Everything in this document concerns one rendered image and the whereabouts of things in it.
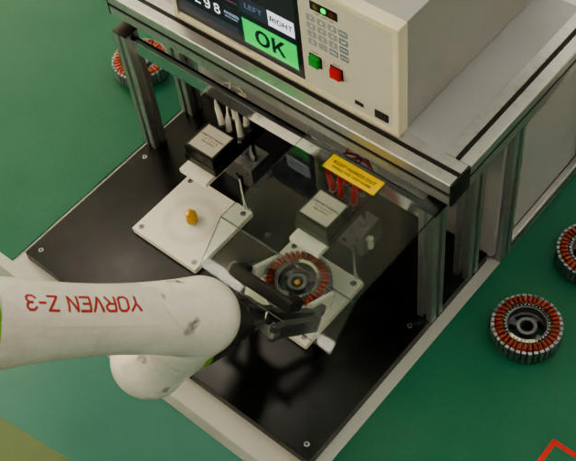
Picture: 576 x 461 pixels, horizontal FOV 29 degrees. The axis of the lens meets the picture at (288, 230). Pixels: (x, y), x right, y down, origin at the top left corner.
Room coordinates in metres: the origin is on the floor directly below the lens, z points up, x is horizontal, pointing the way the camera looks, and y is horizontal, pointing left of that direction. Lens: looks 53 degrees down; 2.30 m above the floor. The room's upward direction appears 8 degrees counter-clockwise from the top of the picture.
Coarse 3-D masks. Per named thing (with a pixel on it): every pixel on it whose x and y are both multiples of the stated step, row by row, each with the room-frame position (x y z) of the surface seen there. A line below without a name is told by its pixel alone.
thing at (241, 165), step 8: (248, 152) 1.28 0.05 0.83; (256, 152) 1.27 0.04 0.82; (264, 152) 1.27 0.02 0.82; (240, 160) 1.26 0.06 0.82; (248, 160) 1.26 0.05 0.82; (256, 160) 1.25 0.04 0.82; (264, 160) 1.26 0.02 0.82; (232, 168) 1.27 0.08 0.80; (240, 168) 1.25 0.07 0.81; (248, 168) 1.24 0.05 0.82; (256, 168) 1.24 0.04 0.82; (264, 168) 1.25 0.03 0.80; (232, 176) 1.27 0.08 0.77; (248, 176) 1.24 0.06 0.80; (256, 176) 1.24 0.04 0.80; (248, 184) 1.24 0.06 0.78
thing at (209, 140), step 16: (208, 128) 1.26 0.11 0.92; (224, 128) 1.27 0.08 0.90; (256, 128) 1.26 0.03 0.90; (192, 144) 1.23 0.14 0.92; (208, 144) 1.22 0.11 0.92; (224, 144) 1.22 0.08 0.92; (240, 144) 1.23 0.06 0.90; (192, 160) 1.22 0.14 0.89; (208, 160) 1.19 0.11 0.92; (224, 160) 1.20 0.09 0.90; (192, 176) 1.19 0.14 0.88; (208, 176) 1.19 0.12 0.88
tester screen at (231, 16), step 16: (192, 0) 1.29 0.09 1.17; (224, 0) 1.24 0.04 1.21; (256, 0) 1.19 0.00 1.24; (272, 0) 1.17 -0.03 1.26; (288, 0) 1.14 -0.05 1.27; (224, 16) 1.24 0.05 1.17; (240, 16) 1.22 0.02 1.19; (288, 16) 1.15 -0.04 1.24; (240, 32) 1.22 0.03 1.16; (272, 32) 1.17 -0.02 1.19; (256, 48) 1.20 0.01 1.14
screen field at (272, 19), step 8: (240, 0) 1.21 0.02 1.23; (248, 0) 1.20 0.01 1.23; (240, 8) 1.22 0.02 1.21; (248, 8) 1.20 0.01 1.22; (256, 8) 1.19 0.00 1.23; (264, 8) 1.18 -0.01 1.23; (256, 16) 1.19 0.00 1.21; (264, 16) 1.18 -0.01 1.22; (272, 16) 1.17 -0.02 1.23; (280, 16) 1.16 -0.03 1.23; (272, 24) 1.17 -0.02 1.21; (280, 24) 1.16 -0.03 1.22; (288, 24) 1.15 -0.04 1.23; (288, 32) 1.15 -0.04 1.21
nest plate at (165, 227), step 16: (176, 192) 1.24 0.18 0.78; (192, 192) 1.24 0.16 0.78; (208, 192) 1.23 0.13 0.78; (160, 208) 1.21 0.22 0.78; (176, 208) 1.21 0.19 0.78; (192, 208) 1.20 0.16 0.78; (208, 208) 1.20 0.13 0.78; (224, 208) 1.19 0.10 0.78; (144, 224) 1.18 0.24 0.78; (160, 224) 1.18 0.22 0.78; (176, 224) 1.17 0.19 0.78; (208, 224) 1.16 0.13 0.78; (160, 240) 1.14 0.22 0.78; (176, 240) 1.14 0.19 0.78; (192, 240) 1.13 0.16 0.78; (208, 240) 1.13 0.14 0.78; (176, 256) 1.10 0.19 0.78; (192, 256) 1.10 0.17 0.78
